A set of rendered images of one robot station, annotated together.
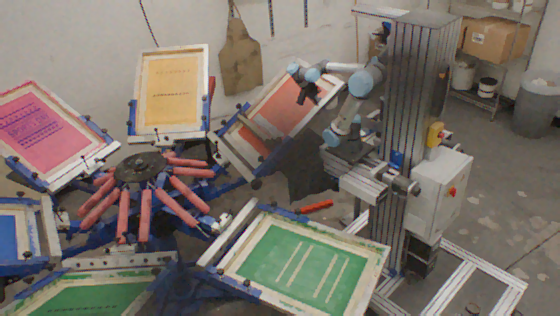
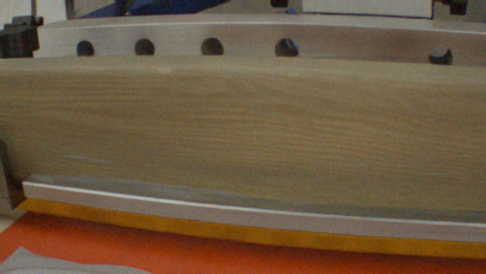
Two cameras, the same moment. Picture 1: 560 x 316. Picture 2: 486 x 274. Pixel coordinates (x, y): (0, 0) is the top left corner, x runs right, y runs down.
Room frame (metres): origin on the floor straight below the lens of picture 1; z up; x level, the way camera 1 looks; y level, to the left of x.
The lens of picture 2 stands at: (2.42, 0.04, 1.49)
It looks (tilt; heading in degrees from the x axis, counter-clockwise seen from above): 52 degrees down; 144
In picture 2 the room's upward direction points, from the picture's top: 17 degrees counter-clockwise
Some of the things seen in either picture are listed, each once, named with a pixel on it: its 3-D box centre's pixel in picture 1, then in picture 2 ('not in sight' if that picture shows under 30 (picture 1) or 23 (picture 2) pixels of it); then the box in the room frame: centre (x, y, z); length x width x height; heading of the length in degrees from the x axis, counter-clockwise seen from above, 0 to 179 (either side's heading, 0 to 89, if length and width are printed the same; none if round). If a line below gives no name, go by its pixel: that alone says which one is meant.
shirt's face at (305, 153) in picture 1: (299, 150); not in sight; (2.48, -0.14, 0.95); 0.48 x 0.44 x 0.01; 119
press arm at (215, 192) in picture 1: (242, 180); not in sight; (2.24, 0.29, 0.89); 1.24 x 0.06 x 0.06; 119
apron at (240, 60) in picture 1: (239, 48); not in sight; (4.43, 0.37, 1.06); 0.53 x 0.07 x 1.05; 119
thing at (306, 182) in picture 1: (313, 179); not in sight; (2.32, -0.22, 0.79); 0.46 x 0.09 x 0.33; 119
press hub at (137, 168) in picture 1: (165, 239); not in sight; (1.95, 0.84, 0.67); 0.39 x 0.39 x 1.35
